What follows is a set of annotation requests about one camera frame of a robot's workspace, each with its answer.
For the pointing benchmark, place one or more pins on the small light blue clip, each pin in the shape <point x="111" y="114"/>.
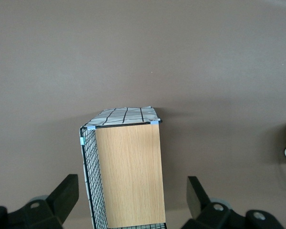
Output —
<point x="82" y="141"/>
<point x="91" y="128"/>
<point x="154" y="122"/>

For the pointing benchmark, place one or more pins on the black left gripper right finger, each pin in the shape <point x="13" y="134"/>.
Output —
<point x="196" y="195"/>

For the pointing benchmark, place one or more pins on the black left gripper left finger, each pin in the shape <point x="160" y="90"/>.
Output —
<point x="66" y="190"/>

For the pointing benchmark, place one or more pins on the light wooden shelf board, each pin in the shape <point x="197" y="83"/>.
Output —
<point x="131" y="174"/>

